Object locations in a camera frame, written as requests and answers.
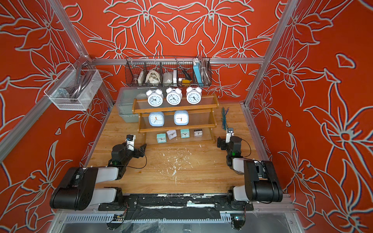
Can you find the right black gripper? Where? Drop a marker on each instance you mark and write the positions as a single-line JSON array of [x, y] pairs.
[[223, 141]]

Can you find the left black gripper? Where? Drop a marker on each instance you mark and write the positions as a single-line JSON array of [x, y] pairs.
[[141, 152]]

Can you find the teal square alarm clock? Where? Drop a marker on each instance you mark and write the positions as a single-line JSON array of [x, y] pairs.
[[185, 133], [161, 138]]

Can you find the blue rounded alarm clock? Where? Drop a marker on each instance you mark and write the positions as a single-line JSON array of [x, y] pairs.
[[156, 119], [181, 117]]

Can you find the lilac square alarm clock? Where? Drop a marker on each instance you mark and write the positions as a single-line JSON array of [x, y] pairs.
[[171, 134]]

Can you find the white twin-bell clock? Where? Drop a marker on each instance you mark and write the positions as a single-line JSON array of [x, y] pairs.
[[194, 94], [155, 97], [174, 95]]

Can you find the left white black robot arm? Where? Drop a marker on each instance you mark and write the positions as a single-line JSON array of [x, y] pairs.
[[77, 190]]

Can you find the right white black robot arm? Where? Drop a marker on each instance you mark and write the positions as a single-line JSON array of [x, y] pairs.
[[261, 182]]

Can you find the wooden two-tier shelf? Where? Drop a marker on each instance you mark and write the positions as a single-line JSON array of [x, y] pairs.
[[201, 116]]

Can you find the clear plastic storage bin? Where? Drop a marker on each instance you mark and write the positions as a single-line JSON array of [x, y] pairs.
[[126, 98]]

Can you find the white cloth in basket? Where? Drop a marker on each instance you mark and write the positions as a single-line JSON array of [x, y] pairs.
[[153, 77]]

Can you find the blue box in basket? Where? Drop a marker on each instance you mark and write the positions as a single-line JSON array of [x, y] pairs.
[[197, 71]]

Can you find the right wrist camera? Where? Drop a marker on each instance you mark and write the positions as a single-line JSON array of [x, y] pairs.
[[229, 134]]

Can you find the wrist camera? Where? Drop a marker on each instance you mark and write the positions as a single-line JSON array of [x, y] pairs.
[[130, 142], [229, 134]]

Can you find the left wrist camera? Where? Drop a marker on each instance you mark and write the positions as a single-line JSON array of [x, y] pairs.
[[130, 142]]

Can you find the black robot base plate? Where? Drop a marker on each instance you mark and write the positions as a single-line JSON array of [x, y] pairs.
[[178, 207]]

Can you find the black handled screwdriver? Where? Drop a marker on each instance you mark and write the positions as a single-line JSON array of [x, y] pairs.
[[187, 76]]

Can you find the black wire wall basket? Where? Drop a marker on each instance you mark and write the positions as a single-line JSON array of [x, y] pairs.
[[168, 71]]

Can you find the white mesh wall basket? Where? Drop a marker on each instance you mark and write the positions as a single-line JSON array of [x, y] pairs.
[[74, 89]]

